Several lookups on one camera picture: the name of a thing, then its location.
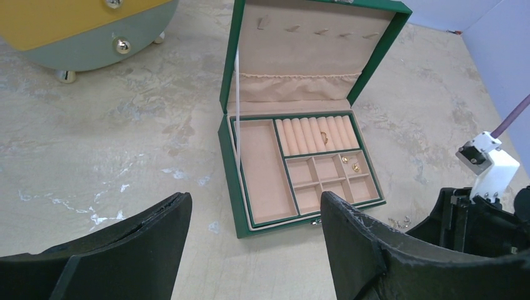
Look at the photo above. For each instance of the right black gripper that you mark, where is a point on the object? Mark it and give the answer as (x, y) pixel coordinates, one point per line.
(475, 225)

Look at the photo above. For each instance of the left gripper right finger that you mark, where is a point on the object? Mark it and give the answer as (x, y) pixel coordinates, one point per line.
(371, 260)

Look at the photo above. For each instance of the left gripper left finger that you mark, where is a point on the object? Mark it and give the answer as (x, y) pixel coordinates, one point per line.
(136, 258)

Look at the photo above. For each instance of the green removable jewelry tray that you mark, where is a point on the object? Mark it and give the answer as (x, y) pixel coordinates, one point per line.
(277, 167)

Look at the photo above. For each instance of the green jewelry box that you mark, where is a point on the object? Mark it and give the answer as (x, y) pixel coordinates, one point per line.
(292, 73)

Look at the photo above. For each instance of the round three-drawer jewelry cabinet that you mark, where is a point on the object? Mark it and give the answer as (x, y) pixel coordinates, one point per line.
(77, 36)

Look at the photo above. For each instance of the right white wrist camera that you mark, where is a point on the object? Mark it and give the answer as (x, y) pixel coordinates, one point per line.
(494, 167)

